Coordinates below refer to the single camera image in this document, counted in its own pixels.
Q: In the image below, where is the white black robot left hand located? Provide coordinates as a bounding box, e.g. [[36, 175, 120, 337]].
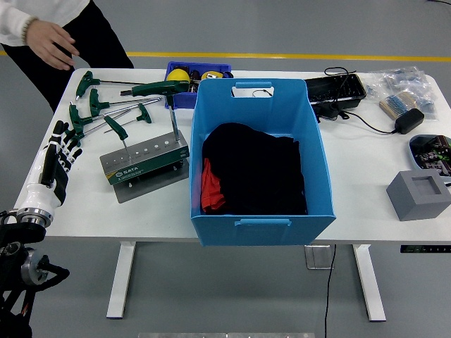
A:
[[16, 120, 84, 216]]

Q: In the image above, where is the person's right hand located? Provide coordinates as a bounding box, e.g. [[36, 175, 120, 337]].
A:
[[26, 19, 80, 71]]

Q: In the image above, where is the thin green T-handle hex wrench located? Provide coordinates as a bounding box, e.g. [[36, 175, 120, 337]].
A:
[[104, 115, 130, 158]]

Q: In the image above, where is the large green T-handle hex wrench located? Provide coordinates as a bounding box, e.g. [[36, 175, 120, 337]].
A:
[[120, 80, 193, 142]]

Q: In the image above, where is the blue folding plastic box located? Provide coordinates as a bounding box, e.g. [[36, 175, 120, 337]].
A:
[[189, 77, 337, 246]]

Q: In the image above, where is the person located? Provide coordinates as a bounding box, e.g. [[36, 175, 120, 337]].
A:
[[0, 0, 135, 113]]

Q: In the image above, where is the white table leg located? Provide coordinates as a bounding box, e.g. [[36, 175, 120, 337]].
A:
[[106, 242, 137, 320], [353, 244, 388, 322]]

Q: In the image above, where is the yellow ball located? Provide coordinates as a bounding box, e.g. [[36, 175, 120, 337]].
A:
[[166, 69, 191, 85]]

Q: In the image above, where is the small dark blue parts bin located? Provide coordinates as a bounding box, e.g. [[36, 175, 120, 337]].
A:
[[164, 61, 233, 109]]

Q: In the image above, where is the red cloth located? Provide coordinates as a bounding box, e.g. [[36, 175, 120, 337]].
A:
[[200, 158, 226, 213]]

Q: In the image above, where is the black cloth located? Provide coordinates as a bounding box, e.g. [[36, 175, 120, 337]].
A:
[[202, 122, 309, 215]]

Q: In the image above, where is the metal floor plate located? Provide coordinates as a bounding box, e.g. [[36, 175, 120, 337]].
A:
[[304, 245, 335, 270]]

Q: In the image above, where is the small black device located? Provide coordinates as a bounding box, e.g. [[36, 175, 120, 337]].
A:
[[311, 101, 350, 121]]

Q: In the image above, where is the black plastic tray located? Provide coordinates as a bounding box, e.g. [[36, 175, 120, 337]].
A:
[[304, 73, 368, 105]]

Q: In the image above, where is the tan resistor strip bundle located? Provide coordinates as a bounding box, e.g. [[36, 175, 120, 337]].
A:
[[379, 92, 419, 119]]

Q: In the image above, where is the clear plastic bag of resistors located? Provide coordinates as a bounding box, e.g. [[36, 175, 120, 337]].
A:
[[364, 65, 438, 120]]

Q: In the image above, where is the grey block with square recess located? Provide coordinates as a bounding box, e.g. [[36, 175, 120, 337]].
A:
[[385, 170, 451, 222]]

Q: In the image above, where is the black power adapter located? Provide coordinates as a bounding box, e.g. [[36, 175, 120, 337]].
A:
[[393, 108, 425, 134]]

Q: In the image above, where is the pale blue shallow dish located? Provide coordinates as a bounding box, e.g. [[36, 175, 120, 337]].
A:
[[408, 133, 451, 179]]

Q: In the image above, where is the black table control panel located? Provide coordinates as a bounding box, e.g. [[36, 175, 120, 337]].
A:
[[400, 244, 451, 254]]

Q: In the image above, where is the dark electronic parts pile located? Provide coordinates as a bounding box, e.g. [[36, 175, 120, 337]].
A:
[[414, 135, 451, 177]]

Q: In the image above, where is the bead bracelet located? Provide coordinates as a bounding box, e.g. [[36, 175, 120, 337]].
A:
[[20, 15, 39, 45]]

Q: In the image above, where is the small green T-handle hex wrench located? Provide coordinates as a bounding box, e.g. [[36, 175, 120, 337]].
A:
[[104, 103, 153, 134]]

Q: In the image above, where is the thin black floor cable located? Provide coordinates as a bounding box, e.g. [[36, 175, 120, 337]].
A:
[[323, 245, 338, 338]]

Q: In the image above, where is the black adapter cable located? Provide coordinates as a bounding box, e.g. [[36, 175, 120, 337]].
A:
[[323, 65, 397, 135]]

